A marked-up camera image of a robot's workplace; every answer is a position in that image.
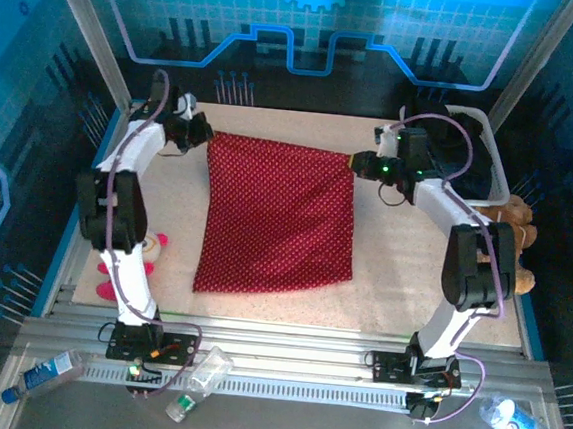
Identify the red polka dot skirt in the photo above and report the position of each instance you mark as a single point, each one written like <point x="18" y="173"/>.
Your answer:
<point x="279" y="214"/>

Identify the black connector box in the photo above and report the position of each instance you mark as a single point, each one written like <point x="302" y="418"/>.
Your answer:
<point x="144" y="377"/>
<point x="420" y="407"/>

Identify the blue capped water bottle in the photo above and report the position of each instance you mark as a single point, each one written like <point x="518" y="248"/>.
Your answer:
<point x="44" y="374"/>

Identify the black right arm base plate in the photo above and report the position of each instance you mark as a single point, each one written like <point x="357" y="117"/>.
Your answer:
<point x="388" y="366"/>

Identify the brown teddy bear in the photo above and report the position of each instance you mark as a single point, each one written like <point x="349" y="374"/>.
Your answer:
<point x="525" y="215"/>

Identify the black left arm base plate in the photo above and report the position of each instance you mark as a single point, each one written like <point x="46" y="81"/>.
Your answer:
<point x="179" y="348"/>

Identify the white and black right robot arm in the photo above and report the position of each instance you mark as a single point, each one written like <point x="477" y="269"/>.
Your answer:
<point x="445" y="319"/>

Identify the clear bottle with green cap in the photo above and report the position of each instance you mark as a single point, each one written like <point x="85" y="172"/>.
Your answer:
<point x="202" y="380"/>

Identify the white plastic basket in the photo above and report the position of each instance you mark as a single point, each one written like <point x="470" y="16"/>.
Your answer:
<point x="499" y="163"/>

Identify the pink and white plush toy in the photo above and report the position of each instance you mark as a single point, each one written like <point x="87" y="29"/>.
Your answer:
<point x="155" y="245"/>

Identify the aluminium frame post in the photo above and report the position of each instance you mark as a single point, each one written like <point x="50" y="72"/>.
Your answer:
<point x="535" y="65"/>
<point x="89" y="26"/>

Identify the aluminium frame rail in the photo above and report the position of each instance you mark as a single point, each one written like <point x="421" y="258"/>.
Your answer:
<point x="280" y="344"/>

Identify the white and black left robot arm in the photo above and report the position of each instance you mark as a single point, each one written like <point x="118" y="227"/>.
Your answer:
<point x="128" y="271"/>

